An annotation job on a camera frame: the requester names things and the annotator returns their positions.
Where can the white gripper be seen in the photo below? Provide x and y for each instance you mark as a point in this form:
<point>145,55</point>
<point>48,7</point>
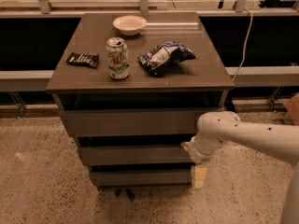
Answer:
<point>194,153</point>

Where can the grey drawer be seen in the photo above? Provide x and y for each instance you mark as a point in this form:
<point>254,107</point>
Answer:
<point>130,122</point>
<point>141,178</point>
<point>133,155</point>

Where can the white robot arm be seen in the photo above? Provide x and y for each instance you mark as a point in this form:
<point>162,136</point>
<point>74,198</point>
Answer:
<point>214,129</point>

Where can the grey drawer cabinet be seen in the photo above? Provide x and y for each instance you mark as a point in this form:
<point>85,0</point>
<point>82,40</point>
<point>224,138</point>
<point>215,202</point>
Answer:
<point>199,83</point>

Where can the crumpled chip bag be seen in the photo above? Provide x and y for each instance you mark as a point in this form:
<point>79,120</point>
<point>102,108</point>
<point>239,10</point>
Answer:
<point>159,59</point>

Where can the cardboard box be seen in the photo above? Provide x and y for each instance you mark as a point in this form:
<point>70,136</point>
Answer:
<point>292,107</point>

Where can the green soda can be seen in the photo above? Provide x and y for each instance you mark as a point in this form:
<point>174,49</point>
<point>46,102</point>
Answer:
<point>117,58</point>

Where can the black chocolate bar wrapper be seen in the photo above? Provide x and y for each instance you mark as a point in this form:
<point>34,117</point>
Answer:
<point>87,60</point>

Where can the metal railing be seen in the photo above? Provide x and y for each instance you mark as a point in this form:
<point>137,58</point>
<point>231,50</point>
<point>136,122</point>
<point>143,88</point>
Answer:
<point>252,76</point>

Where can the white bowl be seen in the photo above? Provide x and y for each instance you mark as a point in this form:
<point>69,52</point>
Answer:
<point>129,24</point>

